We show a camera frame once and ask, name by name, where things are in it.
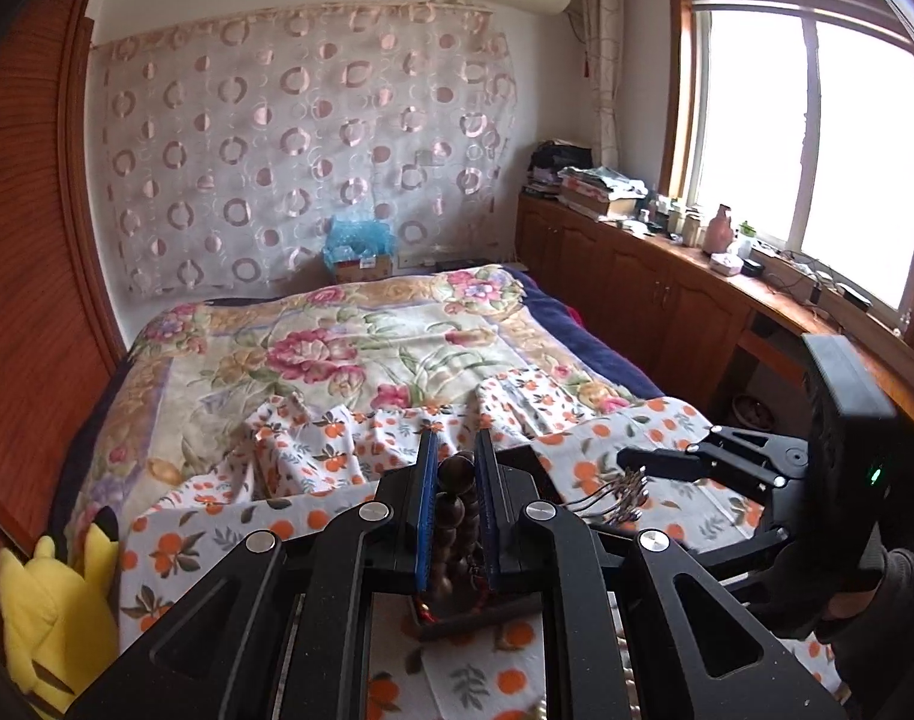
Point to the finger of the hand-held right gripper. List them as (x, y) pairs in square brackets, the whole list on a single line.
[(734, 551), (697, 461)]

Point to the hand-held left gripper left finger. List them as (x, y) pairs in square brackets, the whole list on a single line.
[(427, 517)]

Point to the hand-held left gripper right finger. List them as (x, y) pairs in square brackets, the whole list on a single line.
[(490, 517)]

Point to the person's right forearm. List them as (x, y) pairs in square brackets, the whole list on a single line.
[(903, 630)]

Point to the person's right hand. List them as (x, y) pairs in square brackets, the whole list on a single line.
[(824, 589)]

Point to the woven basket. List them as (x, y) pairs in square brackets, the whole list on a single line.
[(754, 412)]

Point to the orange fruit print cloth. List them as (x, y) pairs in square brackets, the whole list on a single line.
[(329, 457)]

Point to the black power strip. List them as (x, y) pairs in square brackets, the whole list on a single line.
[(853, 295)]

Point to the navy blue blanket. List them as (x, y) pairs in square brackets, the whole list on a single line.
[(577, 337)]

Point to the wooden cabinet counter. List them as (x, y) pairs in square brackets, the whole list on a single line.
[(652, 277)]

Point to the small white box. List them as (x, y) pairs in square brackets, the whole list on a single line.
[(725, 264)]

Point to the green capped bottle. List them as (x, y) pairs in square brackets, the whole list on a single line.
[(745, 238)]

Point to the floral blanket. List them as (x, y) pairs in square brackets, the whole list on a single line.
[(307, 345)]

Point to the pink bottle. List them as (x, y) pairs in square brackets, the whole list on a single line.
[(719, 231)]

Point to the cardboard box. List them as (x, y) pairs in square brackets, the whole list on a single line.
[(365, 268)]

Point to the blue bubble wrap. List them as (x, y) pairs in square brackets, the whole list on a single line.
[(358, 238)]

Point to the stack of books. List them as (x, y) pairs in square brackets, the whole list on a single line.
[(593, 191)]

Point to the wooden framed window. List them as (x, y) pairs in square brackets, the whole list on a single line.
[(794, 135)]

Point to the pile of dark clothes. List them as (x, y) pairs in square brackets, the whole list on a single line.
[(553, 163)]

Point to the yellow plush toy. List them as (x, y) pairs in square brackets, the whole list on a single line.
[(45, 607)]

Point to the patterned window curtain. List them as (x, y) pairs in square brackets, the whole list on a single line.
[(603, 52)]

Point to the wooden wardrobe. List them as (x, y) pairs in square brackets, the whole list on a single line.
[(30, 255)]

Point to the circle pattern wall cloth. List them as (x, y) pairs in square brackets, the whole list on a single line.
[(299, 142)]

